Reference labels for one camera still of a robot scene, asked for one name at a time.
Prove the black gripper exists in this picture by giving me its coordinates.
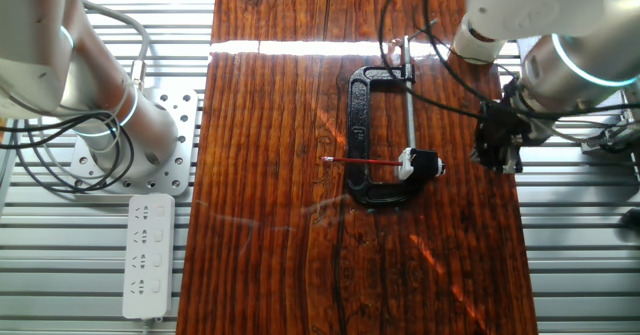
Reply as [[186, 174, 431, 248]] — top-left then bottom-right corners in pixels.
[[470, 81, 532, 175]]

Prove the black white pencil sharpener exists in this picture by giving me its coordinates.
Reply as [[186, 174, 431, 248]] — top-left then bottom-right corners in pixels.
[[397, 147, 446, 182]]

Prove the red pencil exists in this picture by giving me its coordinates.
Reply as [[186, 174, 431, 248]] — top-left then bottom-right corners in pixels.
[[321, 156, 404, 167]]

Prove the black metal C-clamp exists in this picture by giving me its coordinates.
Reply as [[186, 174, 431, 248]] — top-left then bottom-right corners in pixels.
[[346, 18, 441, 207]]

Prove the wooden board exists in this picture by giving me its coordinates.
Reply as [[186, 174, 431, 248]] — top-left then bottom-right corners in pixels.
[[175, 0, 540, 335]]

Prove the white power strip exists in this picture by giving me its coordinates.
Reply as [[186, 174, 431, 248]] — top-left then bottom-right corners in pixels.
[[122, 193, 176, 321]]

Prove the metal camera bracket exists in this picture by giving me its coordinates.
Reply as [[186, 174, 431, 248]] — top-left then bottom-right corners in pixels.
[[579, 119, 640, 154]]

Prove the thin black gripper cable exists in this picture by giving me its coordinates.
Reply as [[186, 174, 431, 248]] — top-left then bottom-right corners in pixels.
[[422, 0, 502, 107]]

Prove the thick black gripper cable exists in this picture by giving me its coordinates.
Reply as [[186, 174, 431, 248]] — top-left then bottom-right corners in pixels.
[[377, 0, 484, 121]]

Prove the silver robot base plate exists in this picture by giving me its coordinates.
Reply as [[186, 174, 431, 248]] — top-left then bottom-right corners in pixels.
[[69, 87, 200, 196]]

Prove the thin white base cable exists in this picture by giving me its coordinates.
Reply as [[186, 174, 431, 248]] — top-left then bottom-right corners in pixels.
[[37, 77, 140, 176]]

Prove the grey base cable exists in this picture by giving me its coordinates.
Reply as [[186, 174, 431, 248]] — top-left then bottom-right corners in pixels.
[[79, 0, 151, 92]]

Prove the black base cable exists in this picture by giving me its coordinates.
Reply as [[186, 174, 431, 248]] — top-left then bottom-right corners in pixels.
[[0, 112, 137, 194]]

